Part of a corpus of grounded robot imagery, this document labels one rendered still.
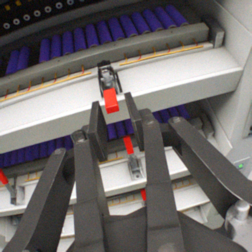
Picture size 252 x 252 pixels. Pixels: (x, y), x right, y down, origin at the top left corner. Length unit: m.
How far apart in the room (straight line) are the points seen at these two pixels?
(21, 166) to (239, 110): 0.45
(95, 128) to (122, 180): 0.26
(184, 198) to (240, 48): 0.43
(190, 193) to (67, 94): 0.44
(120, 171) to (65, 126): 0.18
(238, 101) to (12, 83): 0.34
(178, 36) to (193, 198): 0.44
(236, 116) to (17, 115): 0.33
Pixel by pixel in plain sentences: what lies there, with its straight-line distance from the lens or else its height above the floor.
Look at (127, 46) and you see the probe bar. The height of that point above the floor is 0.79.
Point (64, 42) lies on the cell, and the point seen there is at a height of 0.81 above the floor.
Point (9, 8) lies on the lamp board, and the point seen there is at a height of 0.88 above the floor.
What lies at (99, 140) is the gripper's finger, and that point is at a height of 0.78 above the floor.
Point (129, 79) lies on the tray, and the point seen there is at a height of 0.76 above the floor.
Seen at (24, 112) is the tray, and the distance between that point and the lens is 0.30.
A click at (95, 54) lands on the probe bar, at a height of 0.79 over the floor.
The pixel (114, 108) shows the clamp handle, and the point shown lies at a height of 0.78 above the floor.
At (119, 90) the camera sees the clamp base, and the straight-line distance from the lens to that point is 0.25.
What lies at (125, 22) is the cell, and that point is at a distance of 0.34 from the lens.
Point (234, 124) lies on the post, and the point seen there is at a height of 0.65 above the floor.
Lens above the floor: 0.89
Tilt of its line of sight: 43 degrees down
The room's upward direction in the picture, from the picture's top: 17 degrees counter-clockwise
